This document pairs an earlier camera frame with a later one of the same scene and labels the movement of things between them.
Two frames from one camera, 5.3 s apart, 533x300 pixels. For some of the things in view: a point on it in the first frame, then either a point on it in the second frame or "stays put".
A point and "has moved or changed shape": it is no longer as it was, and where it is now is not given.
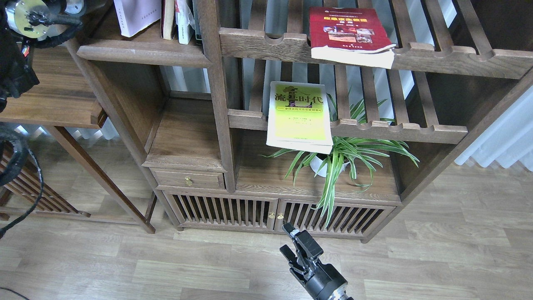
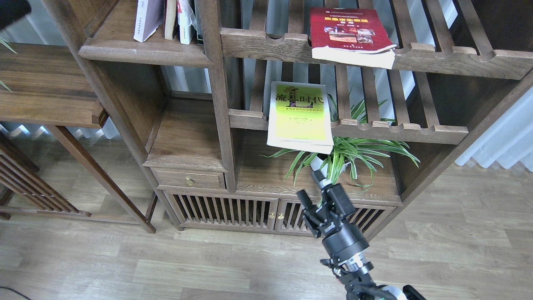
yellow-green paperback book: x=299 y=118 stays put
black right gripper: x=325 y=283 -> x=342 y=241
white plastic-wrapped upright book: x=185 y=20 stays put
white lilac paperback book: x=134 y=15 has moved or changed shape
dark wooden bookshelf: x=311 y=117 stays put
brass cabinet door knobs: x=272 y=216 stays put
